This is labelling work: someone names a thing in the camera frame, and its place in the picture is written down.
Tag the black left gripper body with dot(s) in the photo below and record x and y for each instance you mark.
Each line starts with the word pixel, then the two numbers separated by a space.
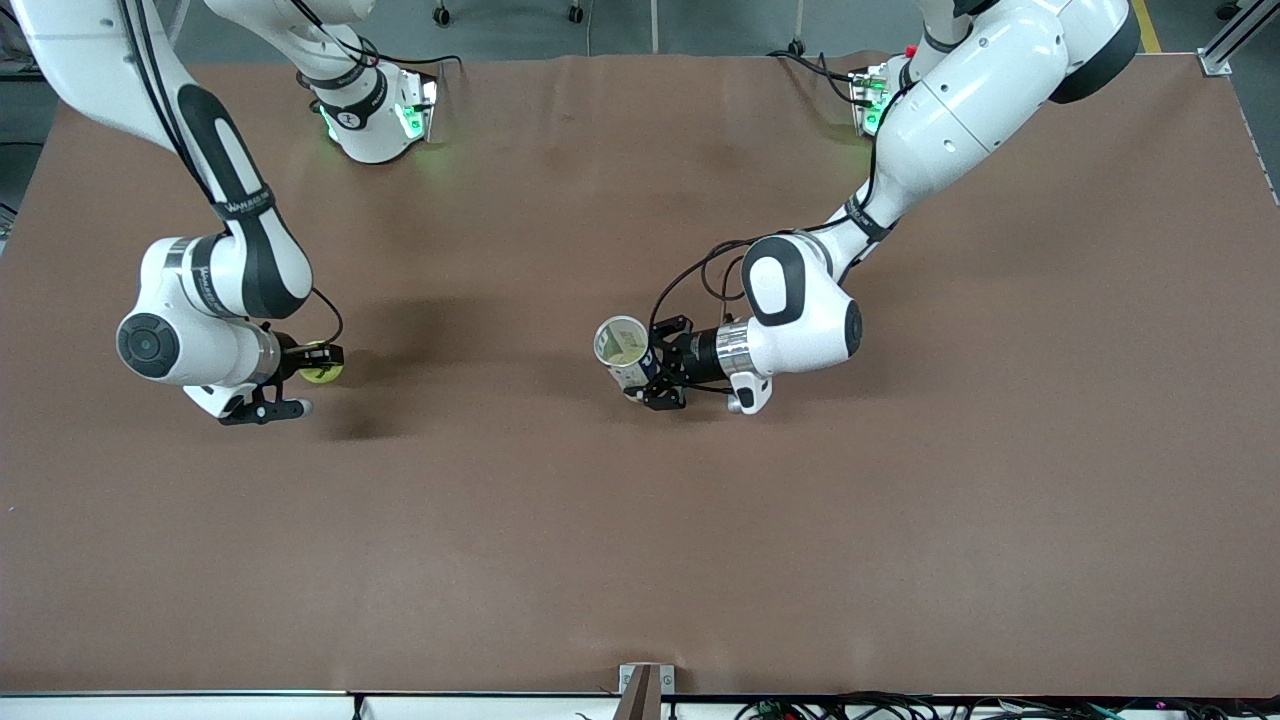
pixel 697 357

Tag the yellow tennis ball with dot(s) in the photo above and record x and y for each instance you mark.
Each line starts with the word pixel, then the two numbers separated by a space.
pixel 322 376
pixel 626 352

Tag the white and blue tennis ball can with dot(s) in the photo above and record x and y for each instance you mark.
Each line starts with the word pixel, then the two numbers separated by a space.
pixel 632 378

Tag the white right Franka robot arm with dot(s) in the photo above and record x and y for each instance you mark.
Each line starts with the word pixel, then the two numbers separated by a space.
pixel 200 350

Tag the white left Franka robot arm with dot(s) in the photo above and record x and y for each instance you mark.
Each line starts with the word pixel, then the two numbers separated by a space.
pixel 960 100

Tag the brown table cover sheet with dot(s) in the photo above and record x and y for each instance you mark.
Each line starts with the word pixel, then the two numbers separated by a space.
pixel 600 520

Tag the silver metal table bracket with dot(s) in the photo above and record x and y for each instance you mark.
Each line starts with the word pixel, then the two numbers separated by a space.
pixel 645 690

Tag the aluminium frame profile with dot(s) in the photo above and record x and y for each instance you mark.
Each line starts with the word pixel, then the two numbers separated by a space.
pixel 1235 35

